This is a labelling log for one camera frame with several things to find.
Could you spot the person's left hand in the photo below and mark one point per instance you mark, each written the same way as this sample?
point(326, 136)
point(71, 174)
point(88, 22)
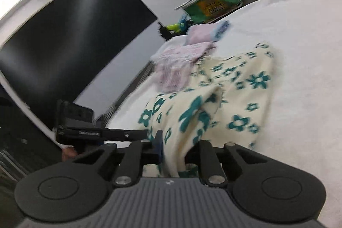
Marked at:
point(69, 154)

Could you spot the light blue cloth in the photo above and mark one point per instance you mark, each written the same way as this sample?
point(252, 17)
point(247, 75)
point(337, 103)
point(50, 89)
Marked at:
point(221, 29)

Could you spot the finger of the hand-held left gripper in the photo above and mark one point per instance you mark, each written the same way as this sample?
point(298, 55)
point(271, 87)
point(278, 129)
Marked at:
point(125, 134)

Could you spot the large black wall screen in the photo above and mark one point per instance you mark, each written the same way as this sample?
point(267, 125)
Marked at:
point(66, 43)

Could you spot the cream sweater with green flowers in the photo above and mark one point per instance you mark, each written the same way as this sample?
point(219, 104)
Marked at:
point(240, 89)

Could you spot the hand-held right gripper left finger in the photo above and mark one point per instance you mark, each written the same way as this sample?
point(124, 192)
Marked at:
point(159, 144)

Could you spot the yellow-green and black object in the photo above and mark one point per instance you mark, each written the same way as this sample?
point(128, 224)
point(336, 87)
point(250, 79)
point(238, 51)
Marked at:
point(175, 27)

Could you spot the white blanket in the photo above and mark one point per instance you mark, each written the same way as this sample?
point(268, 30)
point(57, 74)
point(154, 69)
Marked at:
point(307, 57)

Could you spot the pink garment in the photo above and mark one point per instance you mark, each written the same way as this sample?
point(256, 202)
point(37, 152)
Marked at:
point(176, 65)

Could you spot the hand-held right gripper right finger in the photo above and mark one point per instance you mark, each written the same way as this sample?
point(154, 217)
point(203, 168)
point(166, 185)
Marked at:
point(205, 154)

